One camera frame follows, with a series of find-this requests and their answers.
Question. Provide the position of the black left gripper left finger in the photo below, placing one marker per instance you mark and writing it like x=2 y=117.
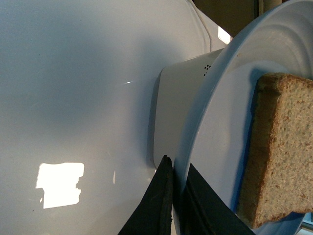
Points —
x=153 y=215

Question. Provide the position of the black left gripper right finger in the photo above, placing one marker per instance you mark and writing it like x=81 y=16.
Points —
x=206 y=213

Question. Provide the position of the light blue round plate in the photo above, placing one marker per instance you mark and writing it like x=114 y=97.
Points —
x=216 y=131

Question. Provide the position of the brown bread slice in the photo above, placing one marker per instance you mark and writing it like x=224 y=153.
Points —
x=278 y=177

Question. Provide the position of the white chrome two-slot toaster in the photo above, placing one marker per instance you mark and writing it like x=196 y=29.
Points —
x=174 y=93

